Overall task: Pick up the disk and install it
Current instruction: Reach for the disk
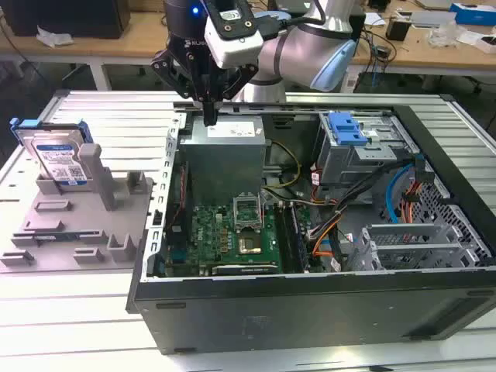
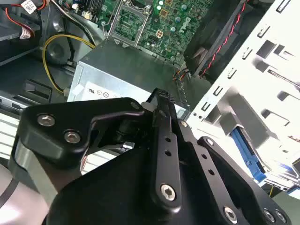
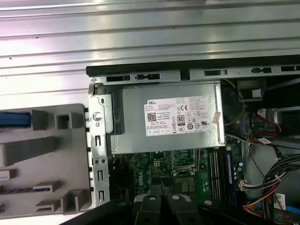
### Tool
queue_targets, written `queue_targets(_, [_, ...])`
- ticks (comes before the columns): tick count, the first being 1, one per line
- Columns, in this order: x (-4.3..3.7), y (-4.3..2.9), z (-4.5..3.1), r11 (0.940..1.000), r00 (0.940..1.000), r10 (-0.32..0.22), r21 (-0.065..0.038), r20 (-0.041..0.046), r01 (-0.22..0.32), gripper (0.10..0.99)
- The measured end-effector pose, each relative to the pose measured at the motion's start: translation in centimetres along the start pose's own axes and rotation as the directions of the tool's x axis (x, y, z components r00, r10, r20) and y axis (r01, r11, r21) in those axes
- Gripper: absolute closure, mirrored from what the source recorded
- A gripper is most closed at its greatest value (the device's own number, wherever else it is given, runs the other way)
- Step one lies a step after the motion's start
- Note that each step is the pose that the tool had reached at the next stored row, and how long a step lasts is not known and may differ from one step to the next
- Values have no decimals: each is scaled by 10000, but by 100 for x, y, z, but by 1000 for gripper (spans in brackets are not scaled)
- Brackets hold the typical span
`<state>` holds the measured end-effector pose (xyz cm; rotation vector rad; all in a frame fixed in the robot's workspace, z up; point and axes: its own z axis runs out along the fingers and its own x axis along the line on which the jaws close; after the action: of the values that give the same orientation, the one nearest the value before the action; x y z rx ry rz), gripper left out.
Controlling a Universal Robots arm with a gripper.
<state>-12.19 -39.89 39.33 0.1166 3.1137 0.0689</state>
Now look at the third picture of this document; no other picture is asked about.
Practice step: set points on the RAM stick on rack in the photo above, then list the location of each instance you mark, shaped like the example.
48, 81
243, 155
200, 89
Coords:
16, 189

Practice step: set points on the green motherboard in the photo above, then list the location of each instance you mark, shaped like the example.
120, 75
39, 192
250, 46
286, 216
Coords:
145, 168

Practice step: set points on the CPU socket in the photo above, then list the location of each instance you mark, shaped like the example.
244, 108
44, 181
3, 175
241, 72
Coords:
185, 155

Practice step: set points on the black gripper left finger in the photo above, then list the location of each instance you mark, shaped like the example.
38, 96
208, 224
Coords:
147, 211

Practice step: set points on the hard disk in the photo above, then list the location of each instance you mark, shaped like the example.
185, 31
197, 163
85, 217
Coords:
14, 119

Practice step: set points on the grey power supply unit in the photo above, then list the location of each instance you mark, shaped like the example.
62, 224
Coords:
131, 117

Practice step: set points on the black open PC case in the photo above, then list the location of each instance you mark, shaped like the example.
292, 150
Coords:
164, 76

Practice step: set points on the grey parts rack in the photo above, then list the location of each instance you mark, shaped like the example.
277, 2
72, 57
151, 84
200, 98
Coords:
47, 164

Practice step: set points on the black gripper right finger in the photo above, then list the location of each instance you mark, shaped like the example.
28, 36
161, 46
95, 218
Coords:
180, 211

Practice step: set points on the installed blue RAM stick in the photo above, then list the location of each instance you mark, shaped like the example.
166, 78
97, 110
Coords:
230, 178

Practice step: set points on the black empty RAM slot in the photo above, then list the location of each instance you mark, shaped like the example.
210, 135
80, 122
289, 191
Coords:
218, 173
211, 173

